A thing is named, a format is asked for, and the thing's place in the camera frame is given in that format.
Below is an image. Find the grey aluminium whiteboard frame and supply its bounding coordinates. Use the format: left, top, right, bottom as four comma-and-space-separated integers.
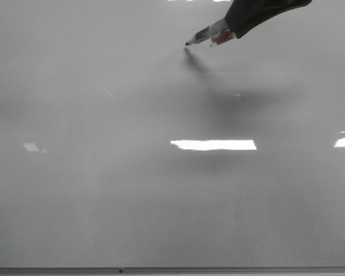
0, 266, 345, 275

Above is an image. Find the white glossy whiteboard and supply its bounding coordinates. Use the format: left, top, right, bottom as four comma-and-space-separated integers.
0, 1, 345, 267

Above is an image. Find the black white whiteboard marker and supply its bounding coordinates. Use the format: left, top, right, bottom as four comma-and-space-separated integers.
185, 18, 236, 47

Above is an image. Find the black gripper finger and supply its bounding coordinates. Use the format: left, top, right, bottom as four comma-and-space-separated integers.
225, 0, 311, 39

